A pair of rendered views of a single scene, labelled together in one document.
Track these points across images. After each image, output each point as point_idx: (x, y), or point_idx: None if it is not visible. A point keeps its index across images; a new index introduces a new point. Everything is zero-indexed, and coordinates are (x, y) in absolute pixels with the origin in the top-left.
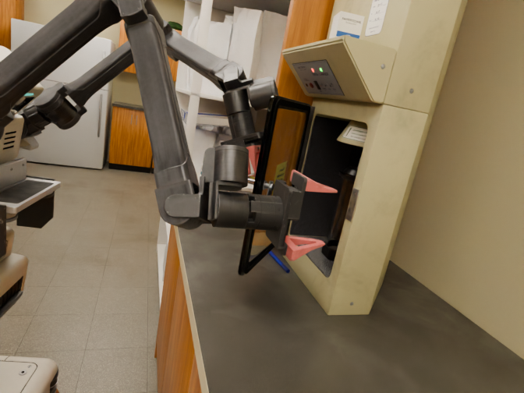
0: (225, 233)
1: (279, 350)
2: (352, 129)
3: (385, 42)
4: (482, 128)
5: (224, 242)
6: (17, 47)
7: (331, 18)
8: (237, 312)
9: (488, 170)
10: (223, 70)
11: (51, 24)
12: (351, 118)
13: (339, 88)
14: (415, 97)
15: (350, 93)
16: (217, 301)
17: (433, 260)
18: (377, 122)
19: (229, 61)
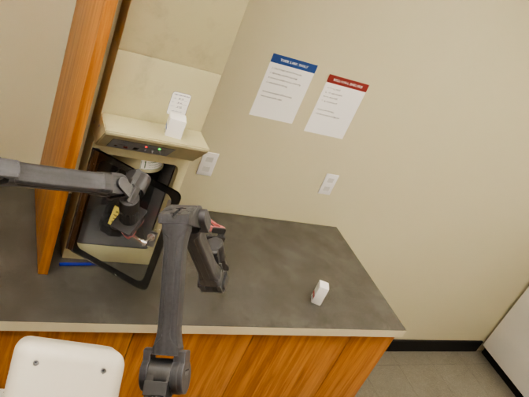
0: (20, 285)
1: (187, 295)
2: (148, 162)
3: (190, 124)
4: None
5: (46, 291)
6: (178, 302)
7: (112, 81)
8: (157, 305)
9: None
10: (114, 185)
11: (182, 270)
12: (158, 161)
13: (166, 154)
14: None
15: (175, 157)
16: (148, 312)
17: None
18: (186, 166)
19: (109, 174)
